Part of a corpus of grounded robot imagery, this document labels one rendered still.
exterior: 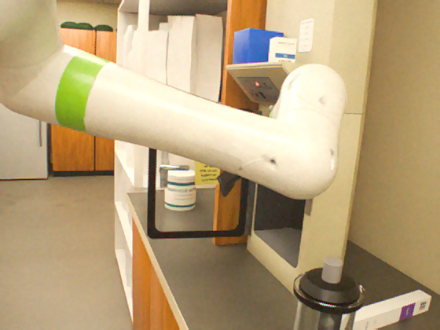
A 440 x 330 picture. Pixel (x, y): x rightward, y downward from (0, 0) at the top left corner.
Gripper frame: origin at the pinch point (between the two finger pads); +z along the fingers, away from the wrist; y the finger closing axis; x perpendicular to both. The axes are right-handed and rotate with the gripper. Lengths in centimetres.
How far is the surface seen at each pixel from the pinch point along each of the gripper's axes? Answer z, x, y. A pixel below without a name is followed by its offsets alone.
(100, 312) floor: 181, 0, 44
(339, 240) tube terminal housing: 1.2, 22.0, -16.0
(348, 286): -30.0, 28.6, 8.4
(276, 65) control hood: -23.1, -15.3, -6.4
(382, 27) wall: -9, -32, -67
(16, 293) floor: 203, -35, 93
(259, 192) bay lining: 20.1, -0.9, -12.0
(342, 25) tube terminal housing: -30.6, -17.3, -22.3
